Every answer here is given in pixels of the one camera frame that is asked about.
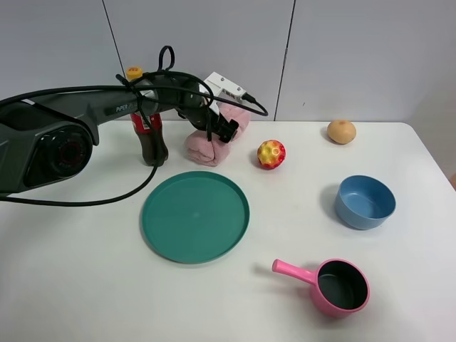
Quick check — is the green round plate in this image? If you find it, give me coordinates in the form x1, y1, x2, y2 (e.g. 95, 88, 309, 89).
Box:
140, 171, 250, 264

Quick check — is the blue bowl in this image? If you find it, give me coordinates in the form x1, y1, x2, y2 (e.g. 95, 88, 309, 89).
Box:
334, 175, 396, 230

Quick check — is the pink towel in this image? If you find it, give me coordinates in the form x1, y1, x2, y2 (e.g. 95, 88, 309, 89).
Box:
185, 103, 251, 167

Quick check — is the cola bottle yellow cap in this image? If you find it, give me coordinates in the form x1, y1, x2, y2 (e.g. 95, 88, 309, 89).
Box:
125, 66, 170, 167

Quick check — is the pink saucepan black inside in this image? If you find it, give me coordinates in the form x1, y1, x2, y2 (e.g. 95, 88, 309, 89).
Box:
271, 259, 370, 319

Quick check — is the black cable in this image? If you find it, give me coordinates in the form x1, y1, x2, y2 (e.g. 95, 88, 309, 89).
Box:
0, 45, 269, 207

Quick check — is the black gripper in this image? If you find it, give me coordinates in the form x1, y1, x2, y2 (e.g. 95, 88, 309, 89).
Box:
177, 106, 238, 143

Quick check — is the potato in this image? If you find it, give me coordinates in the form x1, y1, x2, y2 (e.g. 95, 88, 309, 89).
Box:
326, 120, 357, 145

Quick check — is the red yellow dimpled ball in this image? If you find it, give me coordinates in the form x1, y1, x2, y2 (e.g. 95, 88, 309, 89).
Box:
256, 140, 286, 170

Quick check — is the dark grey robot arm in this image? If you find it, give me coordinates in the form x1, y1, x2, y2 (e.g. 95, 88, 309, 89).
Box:
1, 73, 239, 195

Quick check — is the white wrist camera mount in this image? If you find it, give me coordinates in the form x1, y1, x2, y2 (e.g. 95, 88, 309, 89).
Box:
199, 72, 247, 103

